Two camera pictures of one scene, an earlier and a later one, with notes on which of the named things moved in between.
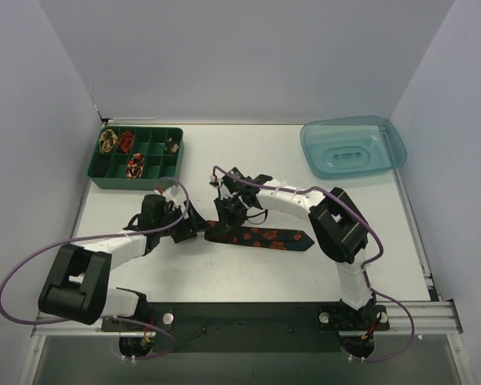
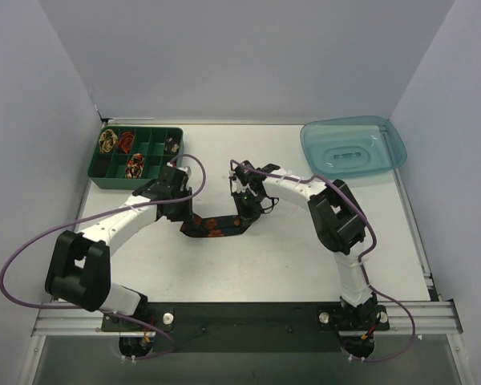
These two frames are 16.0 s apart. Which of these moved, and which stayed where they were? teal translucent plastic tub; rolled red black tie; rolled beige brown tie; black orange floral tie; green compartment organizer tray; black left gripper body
Moved: black left gripper body; black orange floral tie
Stayed: green compartment organizer tray; rolled beige brown tie; teal translucent plastic tub; rolled red black tie
